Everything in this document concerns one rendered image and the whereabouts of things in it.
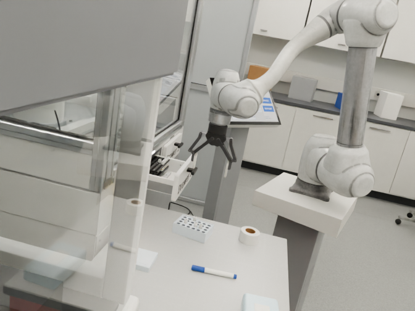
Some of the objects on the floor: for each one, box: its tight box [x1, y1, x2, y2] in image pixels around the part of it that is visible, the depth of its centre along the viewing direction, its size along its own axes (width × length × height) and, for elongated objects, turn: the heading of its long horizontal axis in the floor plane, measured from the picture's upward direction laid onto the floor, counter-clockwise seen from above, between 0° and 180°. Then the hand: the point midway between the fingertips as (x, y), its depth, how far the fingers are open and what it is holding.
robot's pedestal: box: [269, 211, 327, 311], centre depth 192 cm, size 30×30×76 cm
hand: (209, 170), depth 157 cm, fingers open, 13 cm apart
